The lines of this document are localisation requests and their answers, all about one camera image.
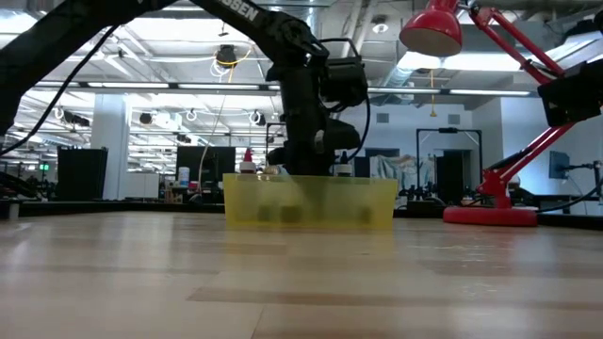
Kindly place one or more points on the large red squeeze bottle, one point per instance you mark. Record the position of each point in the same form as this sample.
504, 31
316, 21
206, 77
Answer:
247, 166

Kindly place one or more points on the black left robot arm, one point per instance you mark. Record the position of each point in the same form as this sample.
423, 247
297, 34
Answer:
47, 42

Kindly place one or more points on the golden round object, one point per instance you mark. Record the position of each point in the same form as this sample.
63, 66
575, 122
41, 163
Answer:
272, 170

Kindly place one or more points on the yellow translucent plastic bin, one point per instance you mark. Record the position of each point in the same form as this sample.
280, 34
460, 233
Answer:
358, 198

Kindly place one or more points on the grey crumpled sheet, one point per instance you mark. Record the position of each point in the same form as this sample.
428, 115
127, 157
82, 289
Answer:
405, 172

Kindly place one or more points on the black screen panel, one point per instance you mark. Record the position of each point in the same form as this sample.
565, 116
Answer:
212, 162

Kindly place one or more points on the black ceiling device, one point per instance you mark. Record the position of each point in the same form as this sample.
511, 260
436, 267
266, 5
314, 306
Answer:
226, 56

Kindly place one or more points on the white and blue canister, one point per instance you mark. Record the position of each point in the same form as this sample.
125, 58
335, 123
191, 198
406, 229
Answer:
184, 176

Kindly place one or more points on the round ceiling detector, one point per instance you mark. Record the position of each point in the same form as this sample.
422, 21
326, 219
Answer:
379, 27

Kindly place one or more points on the red desk lamp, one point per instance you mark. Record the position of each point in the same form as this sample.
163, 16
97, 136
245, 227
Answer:
431, 33

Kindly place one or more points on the long light strip bar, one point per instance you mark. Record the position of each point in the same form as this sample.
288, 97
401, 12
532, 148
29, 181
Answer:
141, 85

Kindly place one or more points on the white square pillar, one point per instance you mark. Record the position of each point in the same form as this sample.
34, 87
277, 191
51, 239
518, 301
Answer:
110, 150

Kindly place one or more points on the black partition panel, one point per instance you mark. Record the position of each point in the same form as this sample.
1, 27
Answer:
82, 174

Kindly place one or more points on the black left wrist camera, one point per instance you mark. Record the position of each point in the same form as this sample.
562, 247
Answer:
346, 80

